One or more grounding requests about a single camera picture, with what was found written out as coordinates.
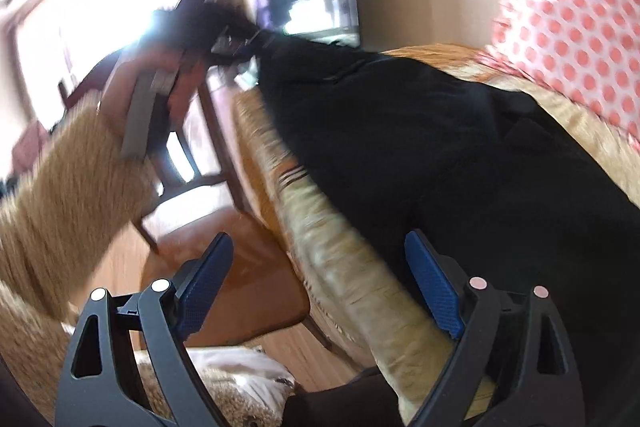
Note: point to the person's left hand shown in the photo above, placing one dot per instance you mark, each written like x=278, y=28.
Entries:
x=136, y=71

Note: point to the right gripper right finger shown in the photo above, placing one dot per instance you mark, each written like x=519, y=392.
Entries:
x=512, y=363

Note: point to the dark wooden chair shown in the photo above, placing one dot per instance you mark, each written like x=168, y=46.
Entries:
x=233, y=279

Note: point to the orange patterned blanket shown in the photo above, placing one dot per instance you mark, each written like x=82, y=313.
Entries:
x=361, y=304

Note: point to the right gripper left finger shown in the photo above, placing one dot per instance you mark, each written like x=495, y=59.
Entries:
x=101, y=384

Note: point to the black pants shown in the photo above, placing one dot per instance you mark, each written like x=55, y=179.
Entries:
x=488, y=176

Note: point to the pink polka dot pillow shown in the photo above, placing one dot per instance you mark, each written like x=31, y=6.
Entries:
x=586, y=50

